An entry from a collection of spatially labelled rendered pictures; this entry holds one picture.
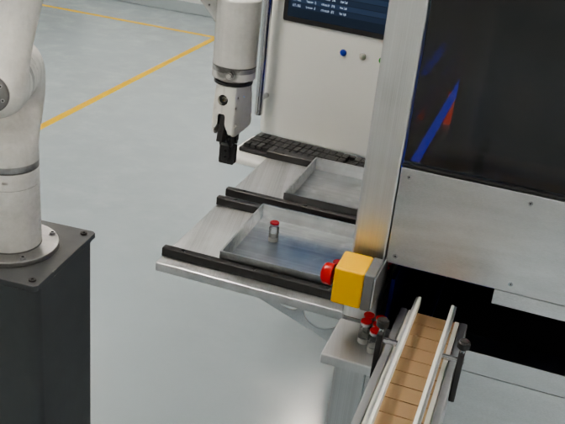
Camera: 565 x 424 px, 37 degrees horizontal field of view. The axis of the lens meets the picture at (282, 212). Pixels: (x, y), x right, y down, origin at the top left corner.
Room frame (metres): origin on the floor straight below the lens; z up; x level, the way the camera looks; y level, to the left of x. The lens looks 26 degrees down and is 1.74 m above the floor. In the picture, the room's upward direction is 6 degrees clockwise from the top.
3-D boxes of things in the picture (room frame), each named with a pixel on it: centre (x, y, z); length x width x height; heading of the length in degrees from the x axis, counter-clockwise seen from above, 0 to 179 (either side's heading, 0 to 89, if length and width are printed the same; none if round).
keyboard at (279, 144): (2.34, -0.06, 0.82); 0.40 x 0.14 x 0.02; 68
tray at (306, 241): (1.59, -0.08, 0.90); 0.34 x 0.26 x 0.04; 74
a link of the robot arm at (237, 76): (1.57, 0.12, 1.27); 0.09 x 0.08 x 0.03; 163
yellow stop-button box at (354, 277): (1.31, -0.14, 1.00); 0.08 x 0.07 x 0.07; 73
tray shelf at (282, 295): (1.77, -0.08, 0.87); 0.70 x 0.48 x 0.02; 163
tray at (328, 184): (1.91, -0.20, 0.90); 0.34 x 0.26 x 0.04; 73
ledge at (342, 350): (1.28, -0.18, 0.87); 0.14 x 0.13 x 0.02; 73
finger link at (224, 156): (1.56, 0.13, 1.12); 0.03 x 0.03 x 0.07; 73
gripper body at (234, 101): (1.58, 0.12, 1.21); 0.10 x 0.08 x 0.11; 163
